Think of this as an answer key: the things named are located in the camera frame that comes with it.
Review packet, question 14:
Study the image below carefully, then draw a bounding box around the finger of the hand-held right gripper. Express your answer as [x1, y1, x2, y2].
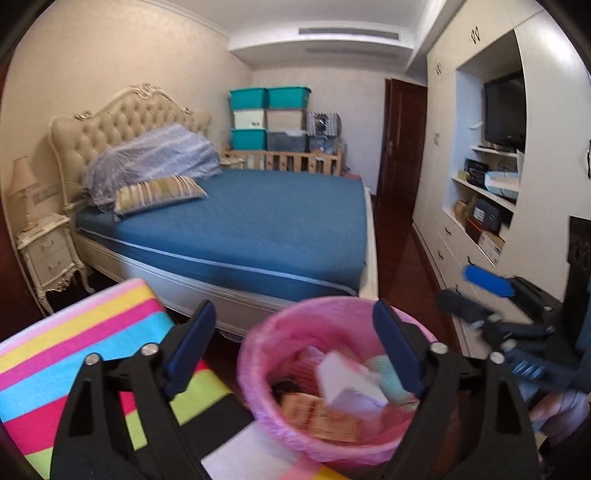
[463, 264, 561, 319]
[435, 289, 555, 356]

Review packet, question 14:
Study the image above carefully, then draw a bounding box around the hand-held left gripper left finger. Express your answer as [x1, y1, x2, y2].
[50, 299, 218, 480]

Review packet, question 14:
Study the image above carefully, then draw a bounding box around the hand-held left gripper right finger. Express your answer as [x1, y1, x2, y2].
[372, 299, 541, 480]

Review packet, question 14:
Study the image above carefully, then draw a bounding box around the green tissue packet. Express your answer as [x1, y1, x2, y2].
[367, 354, 419, 407]

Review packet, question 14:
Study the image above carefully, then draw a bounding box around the small white box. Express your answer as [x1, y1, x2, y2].
[316, 351, 389, 411]

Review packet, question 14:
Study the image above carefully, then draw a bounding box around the pink lined trash bin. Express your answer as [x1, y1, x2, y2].
[236, 296, 458, 467]

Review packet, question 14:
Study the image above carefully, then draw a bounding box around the person's right hand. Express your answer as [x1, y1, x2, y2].
[529, 391, 591, 437]

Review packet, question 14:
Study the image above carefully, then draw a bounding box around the white shoe box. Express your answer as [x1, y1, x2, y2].
[479, 231, 505, 266]

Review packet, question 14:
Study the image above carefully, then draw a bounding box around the black safe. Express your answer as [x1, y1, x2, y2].
[473, 198, 504, 234]

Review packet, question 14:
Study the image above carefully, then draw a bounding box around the brown cardboard box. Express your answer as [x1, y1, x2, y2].
[454, 198, 478, 223]

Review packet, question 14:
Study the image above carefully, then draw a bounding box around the dark carved wooden panel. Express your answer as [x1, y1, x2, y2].
[564, 215, 591, 356]

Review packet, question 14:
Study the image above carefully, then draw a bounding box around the pale blue flat box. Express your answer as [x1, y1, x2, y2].
[484, 170, 520, 200]

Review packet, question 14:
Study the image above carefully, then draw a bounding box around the black shelf box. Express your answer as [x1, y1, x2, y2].
[464, 158, 491, 185]

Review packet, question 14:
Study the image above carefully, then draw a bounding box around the bed with blue sheet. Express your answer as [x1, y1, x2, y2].
[74, 167, 379, 342]

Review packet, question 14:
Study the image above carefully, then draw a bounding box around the striped colourful tablecloth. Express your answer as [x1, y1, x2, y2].
[0, 277, 324, 480]

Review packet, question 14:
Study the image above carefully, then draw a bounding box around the striped pillow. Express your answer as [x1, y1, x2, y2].
[113, 174, 208, 217]

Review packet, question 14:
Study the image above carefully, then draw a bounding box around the brown wooden door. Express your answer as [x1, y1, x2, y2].
[376, 78, 428, 199]

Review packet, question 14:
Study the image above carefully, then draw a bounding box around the black television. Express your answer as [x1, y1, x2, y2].
[482, 71, 528, 148]

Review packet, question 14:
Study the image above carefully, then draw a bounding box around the white nightstand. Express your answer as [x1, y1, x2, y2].
[15, 212, 95, 315]

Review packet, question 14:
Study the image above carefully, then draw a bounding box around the white built-in wardrobe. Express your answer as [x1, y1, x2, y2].
[411, 0, 591, 361]

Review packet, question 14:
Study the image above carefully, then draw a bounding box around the blue-grey duvet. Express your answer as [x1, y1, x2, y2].
[82, 124, 225, 208]

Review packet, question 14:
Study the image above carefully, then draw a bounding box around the teal storage box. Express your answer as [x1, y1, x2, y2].
[229, 88, 269, 112]
[231, 128, 269, 151]
[267, 86, 311, 110]

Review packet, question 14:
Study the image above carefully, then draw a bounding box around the clear grey storage box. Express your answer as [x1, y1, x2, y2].
[268, 131, 308, 153]

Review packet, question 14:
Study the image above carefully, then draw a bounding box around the black and white checkered bag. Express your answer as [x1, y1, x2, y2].
[305, 111, 343, 138]

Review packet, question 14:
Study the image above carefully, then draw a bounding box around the white storage box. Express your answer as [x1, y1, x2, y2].
[232, 109, 269, 131]

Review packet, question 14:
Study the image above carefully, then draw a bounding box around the beige tufted headboard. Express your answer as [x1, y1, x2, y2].
[48, 83, 213, 208]

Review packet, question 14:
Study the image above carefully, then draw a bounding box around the beige table lamp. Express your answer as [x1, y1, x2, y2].
[8, 156, 40, 232]

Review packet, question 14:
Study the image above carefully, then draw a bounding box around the beige storage box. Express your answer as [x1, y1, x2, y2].
[267, 109, 308, 133]

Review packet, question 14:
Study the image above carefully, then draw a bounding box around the ceiling air vent grille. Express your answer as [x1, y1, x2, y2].
[298, 27, 400, 40]

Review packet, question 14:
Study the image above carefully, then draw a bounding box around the wooden crib rail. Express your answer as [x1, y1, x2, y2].
[221, 147, 346, 177]

